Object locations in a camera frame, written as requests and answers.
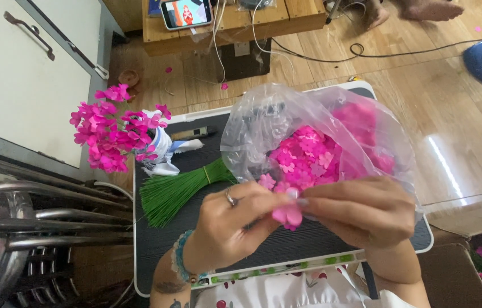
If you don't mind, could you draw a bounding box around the dark lap table white rim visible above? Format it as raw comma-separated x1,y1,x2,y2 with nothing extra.
133,80,434,298

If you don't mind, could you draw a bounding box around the person's right hand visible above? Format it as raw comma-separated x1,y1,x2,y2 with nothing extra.
297,176,417,251

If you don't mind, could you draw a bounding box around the smartphone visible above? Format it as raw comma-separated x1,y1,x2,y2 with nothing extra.
160,0,214,31

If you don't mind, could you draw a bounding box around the dark metal cabinet handle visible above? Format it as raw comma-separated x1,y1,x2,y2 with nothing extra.
3,11,56,62

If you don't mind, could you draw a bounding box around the heap of pink flower petals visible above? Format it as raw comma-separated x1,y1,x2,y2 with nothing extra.
258,103,396,193

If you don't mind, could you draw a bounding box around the white cabinet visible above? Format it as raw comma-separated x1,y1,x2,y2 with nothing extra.
0,0,127,182

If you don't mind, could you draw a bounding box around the teal beaded bracelet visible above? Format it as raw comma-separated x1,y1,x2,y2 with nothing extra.
170,229,210,285

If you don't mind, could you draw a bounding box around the row of green beads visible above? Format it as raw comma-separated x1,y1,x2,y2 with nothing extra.
210,254,355,284

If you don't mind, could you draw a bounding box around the brown cardboard box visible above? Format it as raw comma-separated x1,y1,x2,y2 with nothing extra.
416,243,482,308

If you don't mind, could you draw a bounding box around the pink fabric flower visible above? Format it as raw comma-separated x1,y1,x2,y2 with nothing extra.
271,202,306,232

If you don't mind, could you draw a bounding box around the bouquet of pink flowers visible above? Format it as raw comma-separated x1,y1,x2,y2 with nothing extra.
69,83,173,174

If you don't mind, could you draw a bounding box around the low wooden table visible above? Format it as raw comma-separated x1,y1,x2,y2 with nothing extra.
141,0,328,57

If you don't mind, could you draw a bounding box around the white floral dress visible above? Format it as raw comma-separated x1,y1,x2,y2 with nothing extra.
193,264,418,308

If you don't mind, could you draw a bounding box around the chrome metal chair frame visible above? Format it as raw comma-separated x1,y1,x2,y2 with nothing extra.
0,155,135,308

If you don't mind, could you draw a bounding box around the white and blue cloth wrap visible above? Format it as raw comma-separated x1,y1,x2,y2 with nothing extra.
140,109,206,177

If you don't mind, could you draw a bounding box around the small clay pot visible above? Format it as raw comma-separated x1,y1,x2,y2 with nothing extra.
117,69,141,89

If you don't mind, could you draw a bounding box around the clear plastic box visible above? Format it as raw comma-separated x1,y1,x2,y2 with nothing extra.
420,187,482,238

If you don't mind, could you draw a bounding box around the black cable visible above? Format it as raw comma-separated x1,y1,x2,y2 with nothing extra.
271,36,482,64

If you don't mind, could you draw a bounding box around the clear plastic bag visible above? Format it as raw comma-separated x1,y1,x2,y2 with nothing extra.
219,82,424,214

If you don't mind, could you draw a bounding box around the bundle of green wire stems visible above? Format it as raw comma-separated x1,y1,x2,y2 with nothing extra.
139,157,238,229

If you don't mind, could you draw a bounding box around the white cable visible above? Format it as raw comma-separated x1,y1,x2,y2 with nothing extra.
164,0,296,97

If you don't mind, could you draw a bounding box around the black box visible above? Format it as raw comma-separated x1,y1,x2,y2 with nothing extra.
216,38,272,83

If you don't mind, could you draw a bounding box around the person's left hand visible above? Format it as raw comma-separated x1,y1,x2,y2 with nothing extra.
183,183,300,275

